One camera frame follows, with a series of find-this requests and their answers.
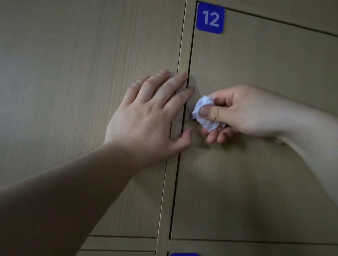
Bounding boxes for person's left hand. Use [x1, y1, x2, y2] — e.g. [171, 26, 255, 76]
[101, 65, 198, 176]

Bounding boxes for person's right hand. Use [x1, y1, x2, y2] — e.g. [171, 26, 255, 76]
[196, 80, 292, 151]

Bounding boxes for white tissue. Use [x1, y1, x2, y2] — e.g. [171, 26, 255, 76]
[190, 94, 229, 134]

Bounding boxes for person's left forearm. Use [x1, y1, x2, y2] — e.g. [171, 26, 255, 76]
[0, 133, 145, 256]

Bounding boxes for person's right forearm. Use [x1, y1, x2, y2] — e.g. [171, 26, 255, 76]
[269, 95, 338, 222]

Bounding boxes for beige locker frame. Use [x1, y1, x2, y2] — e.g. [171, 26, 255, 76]
[79, 0, 338, 256]

